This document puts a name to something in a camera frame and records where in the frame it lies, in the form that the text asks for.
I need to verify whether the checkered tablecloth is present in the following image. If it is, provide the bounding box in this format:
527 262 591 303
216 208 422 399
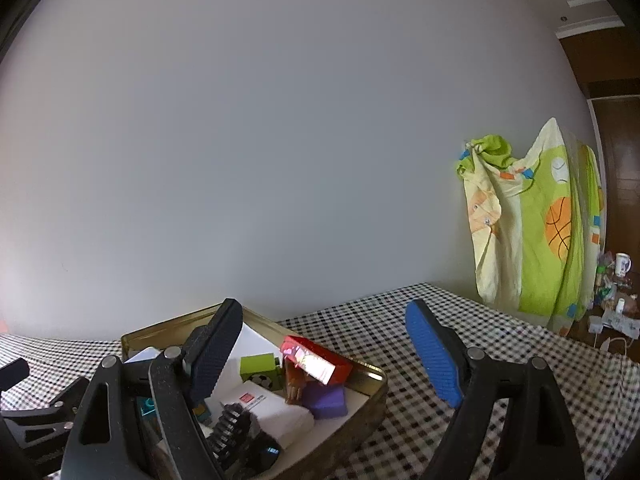
0 282 640 480

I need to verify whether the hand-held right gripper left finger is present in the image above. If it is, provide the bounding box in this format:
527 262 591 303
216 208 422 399
60 298 244 480

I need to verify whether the white box with red stamp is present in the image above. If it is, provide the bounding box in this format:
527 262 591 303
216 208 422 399
217 380 315 452

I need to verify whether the red toy brick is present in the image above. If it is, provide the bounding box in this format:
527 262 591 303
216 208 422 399
280 335 353 387

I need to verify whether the brown wooden wardrobe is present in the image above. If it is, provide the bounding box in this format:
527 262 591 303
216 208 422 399
555 21 640 263

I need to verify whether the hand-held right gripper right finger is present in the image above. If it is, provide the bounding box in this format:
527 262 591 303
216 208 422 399
404 299 586 480

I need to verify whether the green and yellow printed cloth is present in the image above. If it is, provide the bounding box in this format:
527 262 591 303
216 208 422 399
455 117 607 334

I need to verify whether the purple block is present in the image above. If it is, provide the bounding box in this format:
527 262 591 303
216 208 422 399
302 382 349 420

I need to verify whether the gold tin box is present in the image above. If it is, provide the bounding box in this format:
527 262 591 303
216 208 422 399
121 302 389 480

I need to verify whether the brown wooden comb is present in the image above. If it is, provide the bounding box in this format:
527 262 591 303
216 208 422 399
284 360 307 406

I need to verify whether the pile of clutter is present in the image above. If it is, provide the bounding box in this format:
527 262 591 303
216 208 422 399
591 250 640 357

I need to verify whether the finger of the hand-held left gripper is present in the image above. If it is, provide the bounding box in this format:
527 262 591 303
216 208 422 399
0 358 30 392
27 376 92 414

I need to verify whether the green brick with ball print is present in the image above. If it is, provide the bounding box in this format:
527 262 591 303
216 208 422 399
239 352 282 392

